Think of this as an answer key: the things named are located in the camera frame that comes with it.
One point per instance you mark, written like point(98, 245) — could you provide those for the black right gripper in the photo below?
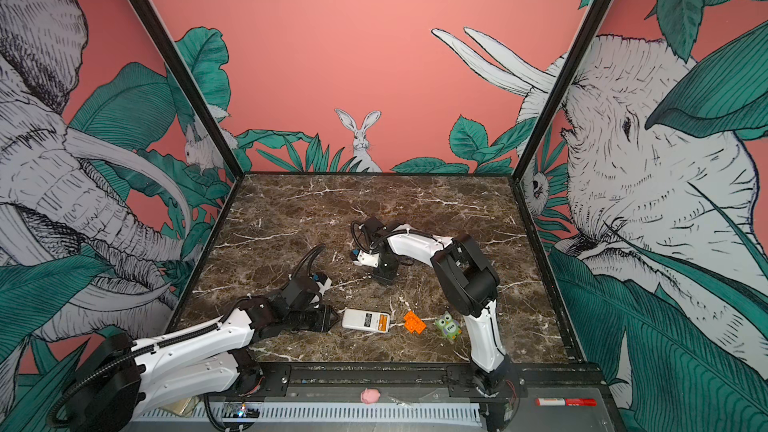
point(382, 277)

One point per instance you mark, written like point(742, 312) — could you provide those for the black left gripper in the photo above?
point(325, 319)

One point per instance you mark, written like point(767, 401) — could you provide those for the white red remote control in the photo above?
point(367, 321)

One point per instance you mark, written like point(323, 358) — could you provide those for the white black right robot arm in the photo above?
point(468, 281)

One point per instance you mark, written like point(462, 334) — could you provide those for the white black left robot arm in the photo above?
point(125, 378)

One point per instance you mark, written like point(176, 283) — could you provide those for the orange toy brick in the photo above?
point(413, 323)

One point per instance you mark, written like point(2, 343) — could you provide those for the red white marker pen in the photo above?
point(566, 402)

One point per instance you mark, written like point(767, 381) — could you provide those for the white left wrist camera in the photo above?
point(323, 283)

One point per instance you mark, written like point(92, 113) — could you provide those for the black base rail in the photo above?
point(461, 380)

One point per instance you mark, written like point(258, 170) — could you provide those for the white slotted cable duct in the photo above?
point(465, 414)

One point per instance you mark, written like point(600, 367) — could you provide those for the black corner frame post right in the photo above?
point(592, 22)

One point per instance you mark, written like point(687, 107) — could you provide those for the black corner frame post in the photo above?
point(592, 22)
point(157, 31)

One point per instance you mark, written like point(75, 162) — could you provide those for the black corner frame post left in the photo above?
point(157, 31)

